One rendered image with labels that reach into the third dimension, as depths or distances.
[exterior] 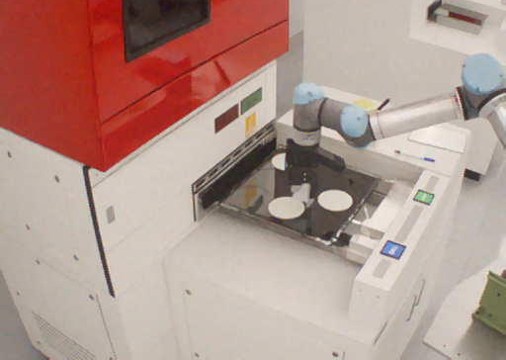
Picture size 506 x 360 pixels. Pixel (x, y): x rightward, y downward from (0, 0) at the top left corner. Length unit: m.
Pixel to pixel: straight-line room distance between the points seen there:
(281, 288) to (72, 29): 0.85
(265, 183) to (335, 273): 0.37
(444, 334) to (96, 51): 1.05
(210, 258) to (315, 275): 0.29
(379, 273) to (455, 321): 0.28
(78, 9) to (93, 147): 0.31
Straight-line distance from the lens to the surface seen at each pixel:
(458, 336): 1.47
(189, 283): 1.61
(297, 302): 1.49
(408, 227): 1.54
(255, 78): 1.77
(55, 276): 1.74
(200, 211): 1.68
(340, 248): 1.61
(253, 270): 1.57
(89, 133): 1.22
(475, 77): 1.37
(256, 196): 1.70
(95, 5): 1.10
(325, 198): 1.70
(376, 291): 1.35
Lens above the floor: 1.88
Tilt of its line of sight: 33 degrees down
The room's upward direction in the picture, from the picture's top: straight up
